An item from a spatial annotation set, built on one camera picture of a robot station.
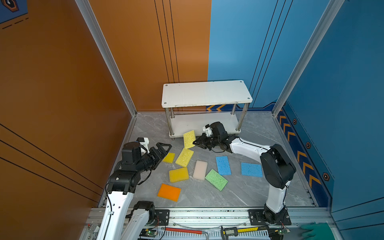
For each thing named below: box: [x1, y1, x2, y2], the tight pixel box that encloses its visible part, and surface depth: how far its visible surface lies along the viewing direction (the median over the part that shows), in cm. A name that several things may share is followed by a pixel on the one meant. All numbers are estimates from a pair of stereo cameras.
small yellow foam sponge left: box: [162, 152, 175, 164], surface depth 95 cm
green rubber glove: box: [300, 222, 335, 240], surface depth 70 cm
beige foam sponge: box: [193, 160, 208, 181], surface depth 91 cm
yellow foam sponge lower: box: [169, 167, 190, 183], surface depth 88 cm
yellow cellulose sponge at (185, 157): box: [175, 147, 195, 167], surface depth 96 cm
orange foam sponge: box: [157, 183, 182, 202], surface depth 83 cm
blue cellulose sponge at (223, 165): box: [215, 156, 232, 176], surface depth 92 cm
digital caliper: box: [220, 225, 270, 240], surface depth 71 cm
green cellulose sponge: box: [205, 168, 229, 192], surface depth 86 cm
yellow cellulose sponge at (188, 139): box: [183, 130, 196, 149], surface depth 91 cm
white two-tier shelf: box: [161, 80, 253, 138], surface depth 87 cm
